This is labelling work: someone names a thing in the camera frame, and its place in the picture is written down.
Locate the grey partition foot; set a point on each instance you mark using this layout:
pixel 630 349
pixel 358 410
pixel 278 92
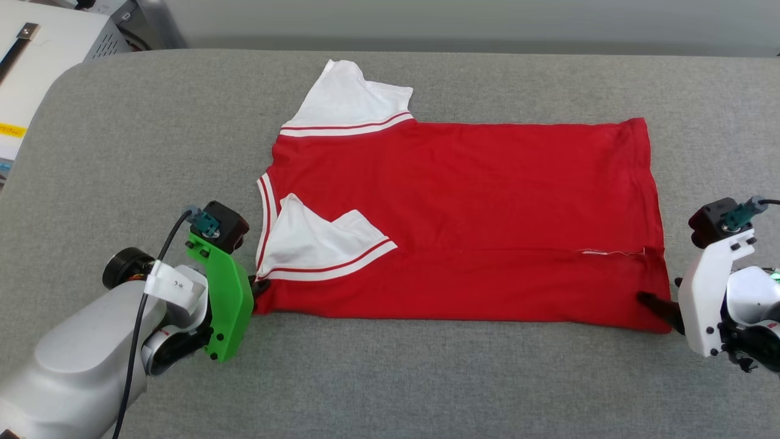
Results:
pixel 161 24

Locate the yellow box label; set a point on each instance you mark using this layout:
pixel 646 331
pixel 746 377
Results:
pixel 12 130

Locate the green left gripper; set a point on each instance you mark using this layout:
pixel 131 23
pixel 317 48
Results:
pixel 230 305

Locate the white metal equipment box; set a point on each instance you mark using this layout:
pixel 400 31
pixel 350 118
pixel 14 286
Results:
pixel 55 55

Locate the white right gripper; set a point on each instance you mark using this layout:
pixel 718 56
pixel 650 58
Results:
pixel 704 299

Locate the red and white shirt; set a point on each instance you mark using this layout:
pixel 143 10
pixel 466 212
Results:
pixel 475 201

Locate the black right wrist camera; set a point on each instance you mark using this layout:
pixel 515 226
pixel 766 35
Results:
pixel 710 222

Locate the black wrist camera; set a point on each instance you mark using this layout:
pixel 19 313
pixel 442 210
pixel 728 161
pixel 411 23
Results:
pixel 228 225
pixel 710 222

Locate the white paper tag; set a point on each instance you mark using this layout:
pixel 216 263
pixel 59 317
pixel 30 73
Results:
pixel 180 283

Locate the white partition panel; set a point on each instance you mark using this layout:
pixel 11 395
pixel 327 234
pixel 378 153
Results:
pixel 463 24

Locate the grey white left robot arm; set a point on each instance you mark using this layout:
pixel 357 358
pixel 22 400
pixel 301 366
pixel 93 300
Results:
pixel 79 366

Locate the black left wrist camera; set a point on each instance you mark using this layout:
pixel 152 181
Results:
pixel 228 225

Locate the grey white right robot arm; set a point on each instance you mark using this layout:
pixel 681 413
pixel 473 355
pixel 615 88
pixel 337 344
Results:
pixel 752 299

